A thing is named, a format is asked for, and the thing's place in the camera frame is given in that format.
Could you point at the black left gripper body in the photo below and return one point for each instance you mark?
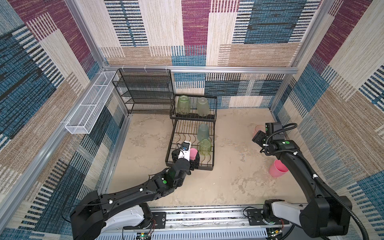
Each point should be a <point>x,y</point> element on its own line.
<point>191,164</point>

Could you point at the black two-tier dish rack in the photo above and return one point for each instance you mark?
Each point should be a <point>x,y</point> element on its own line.
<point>185,128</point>

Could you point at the white wire mesh basket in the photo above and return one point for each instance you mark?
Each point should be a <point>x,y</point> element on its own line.
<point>89,110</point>

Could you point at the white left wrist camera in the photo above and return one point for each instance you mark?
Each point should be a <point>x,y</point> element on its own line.
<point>185,151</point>

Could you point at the pale frosted green cup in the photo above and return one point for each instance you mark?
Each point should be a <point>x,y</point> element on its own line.
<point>203,107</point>

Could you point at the clear pink cup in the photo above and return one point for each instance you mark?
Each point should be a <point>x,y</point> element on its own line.
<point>258,128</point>

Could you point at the teal frosted cup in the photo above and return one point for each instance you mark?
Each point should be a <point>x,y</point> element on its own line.
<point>203,132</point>

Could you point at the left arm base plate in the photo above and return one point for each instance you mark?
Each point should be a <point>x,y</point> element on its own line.
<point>158,221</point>

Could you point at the aluminium front rail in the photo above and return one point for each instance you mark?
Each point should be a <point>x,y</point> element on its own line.
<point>206,223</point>

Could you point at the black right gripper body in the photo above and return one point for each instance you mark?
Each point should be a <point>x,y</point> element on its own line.
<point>261,139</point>

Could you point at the black mesh shelf rack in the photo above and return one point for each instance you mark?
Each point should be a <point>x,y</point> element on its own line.
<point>145,91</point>

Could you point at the opaque pink cup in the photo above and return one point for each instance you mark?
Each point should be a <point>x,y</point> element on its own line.
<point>193,154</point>

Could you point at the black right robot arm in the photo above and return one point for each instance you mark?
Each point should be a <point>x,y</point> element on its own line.
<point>322,215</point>

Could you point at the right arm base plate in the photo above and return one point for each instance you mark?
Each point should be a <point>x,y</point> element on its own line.
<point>255,218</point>

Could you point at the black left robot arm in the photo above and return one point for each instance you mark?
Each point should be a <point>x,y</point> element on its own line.
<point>96,213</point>

